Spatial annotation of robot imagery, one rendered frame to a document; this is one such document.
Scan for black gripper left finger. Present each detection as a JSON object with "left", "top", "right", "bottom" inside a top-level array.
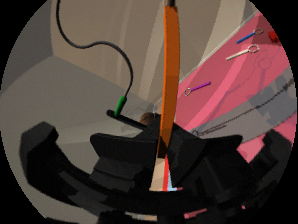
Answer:
[{"left": 89, "top": 117, "right": 161, "bottom": 188}]

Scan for red rectangular block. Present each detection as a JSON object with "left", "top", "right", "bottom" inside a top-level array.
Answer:
[{"left": 267, "top": 31, "right": 281, "bottom": 43}]

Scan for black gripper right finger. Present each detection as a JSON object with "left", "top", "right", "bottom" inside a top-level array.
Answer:
[{"left": 166, "top": 123, "right": 242, "bottom": 188}]

